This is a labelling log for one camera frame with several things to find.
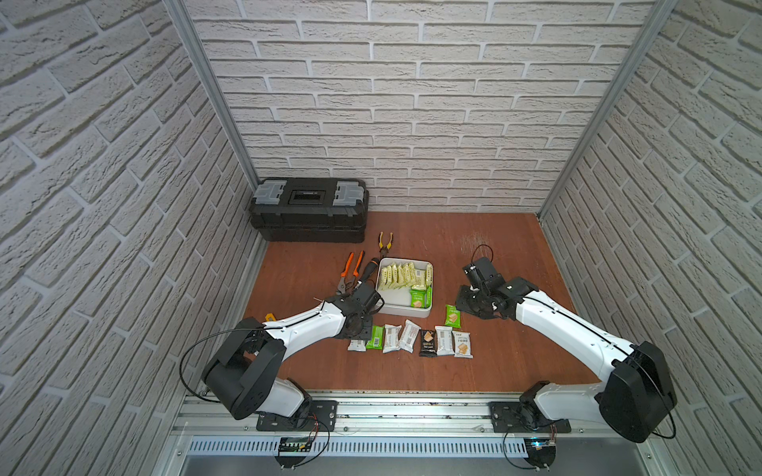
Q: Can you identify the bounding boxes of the white cookie packet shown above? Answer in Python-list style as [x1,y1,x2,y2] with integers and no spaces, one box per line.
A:
[435,325,454,356]
[383,324,402,354]
[399,319,421,353]
[452,330,473,359]
[347,339,367,352]

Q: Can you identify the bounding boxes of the grey storage box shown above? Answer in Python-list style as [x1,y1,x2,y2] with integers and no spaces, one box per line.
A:
[376,258,433,319]

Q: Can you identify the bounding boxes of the pale yellow cookie packet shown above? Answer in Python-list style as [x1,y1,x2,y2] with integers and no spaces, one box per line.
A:
[425,263,434,288]
[378,262,428,291]

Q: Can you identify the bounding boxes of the black cookie packet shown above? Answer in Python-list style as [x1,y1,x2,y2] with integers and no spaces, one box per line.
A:
[419,329,438,358]

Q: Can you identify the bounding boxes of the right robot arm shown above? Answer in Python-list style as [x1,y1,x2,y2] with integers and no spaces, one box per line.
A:
[456,257,677,443]

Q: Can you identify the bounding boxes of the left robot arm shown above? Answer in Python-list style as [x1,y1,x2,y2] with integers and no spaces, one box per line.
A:
[202,283,381,428]

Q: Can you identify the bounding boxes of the black toolbox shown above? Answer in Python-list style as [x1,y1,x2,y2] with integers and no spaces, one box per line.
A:
[249,178,369,243]

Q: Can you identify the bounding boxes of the left controller board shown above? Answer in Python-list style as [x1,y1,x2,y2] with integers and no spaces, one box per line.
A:
[275,436,314,469]

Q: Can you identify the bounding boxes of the controller board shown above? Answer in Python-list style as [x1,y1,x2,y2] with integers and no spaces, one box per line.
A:
[275,436,314,469]
[524,438,557,470]

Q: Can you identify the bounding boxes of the right controller board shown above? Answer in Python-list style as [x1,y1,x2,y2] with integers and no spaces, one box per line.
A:
[524,438,557,470]

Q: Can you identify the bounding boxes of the orange handled groove pliers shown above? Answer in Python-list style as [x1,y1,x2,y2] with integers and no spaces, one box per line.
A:
[337,250,365,295]

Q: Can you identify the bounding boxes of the yellow handled small pliers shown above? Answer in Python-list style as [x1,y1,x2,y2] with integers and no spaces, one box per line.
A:
[378,232,394,259]

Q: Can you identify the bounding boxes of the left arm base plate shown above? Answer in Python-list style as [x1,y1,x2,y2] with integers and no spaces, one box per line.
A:
[256,400,339,432]

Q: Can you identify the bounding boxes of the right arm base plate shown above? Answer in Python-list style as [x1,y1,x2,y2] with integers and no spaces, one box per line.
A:
[488,401,572,436]

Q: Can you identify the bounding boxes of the aluminium front rail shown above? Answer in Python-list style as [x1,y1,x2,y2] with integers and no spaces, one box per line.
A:
[171,390,662,441]

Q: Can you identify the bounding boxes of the aluminium frame post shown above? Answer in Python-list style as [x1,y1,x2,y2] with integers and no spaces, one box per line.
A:
[537,0,679,223]
[165,0,259,190]

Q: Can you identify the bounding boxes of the left aluminium frame post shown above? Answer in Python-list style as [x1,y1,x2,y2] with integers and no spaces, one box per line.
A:
[165,0,259,190]

